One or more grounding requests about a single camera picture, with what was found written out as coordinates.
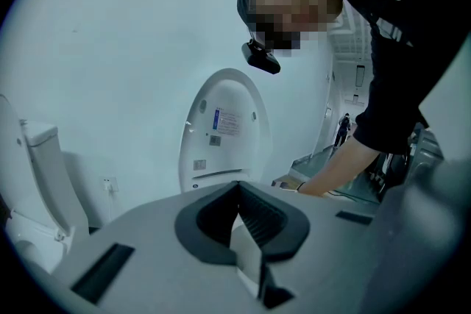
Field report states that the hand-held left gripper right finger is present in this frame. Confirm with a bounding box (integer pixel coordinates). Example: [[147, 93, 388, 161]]
[[237, 179, 382, 314]]

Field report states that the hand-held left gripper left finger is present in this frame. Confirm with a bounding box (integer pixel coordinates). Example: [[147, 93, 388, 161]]
[[51, 179, 266, 314]]

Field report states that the person's right forearm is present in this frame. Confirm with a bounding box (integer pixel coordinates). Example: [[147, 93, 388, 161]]
[[300, 135, 382, 198]]

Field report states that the white toilet with tank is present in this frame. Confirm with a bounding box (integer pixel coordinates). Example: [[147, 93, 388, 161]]
[[0, 93, 91, 276]]

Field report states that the white toilet lid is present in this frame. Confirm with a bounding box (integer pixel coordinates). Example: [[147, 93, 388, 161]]
[[178, 68, 273, 194]]

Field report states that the person's black button shirt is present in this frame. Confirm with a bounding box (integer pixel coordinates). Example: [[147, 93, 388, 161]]
[[301, 0, 471, 155]]

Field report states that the white wall socket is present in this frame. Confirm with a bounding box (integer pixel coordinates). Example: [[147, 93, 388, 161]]
[[101, 176, 119, 193]]

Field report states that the black head camera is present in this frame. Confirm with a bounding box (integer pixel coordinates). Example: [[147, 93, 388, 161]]
[[241, 39, 282, 75]]

